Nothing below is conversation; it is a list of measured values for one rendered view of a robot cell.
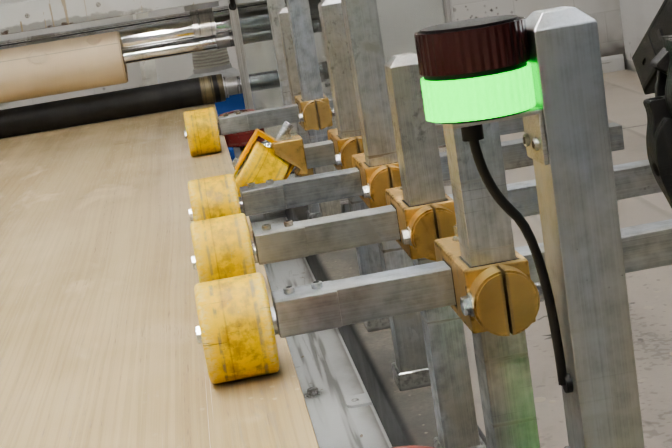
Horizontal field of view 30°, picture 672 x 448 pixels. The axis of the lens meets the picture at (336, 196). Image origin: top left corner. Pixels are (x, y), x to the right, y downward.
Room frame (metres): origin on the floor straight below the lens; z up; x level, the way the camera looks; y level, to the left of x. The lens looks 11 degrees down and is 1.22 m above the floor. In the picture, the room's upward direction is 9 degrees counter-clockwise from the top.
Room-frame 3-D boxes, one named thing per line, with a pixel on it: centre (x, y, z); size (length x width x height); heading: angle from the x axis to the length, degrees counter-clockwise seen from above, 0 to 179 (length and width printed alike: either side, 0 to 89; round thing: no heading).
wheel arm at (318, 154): (1.73, -0.14, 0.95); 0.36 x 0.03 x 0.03; 96
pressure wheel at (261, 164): (1.70, 0.10, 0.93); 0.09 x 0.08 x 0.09; 96
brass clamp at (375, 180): (1.45, -0.06, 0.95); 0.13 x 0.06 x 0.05; 6
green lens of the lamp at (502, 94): (0.68, -0.08, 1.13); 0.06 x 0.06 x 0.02
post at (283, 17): (2.42, 0.04, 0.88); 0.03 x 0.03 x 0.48; 6
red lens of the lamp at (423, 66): (0.68, -0.08, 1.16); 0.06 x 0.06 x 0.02
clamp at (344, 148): (1.70, -0.03, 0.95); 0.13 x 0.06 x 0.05; 6
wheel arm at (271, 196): (1.47, -0.10, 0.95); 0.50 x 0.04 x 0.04; 96
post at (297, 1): (2.17, 0.01, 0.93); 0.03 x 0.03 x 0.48; 6
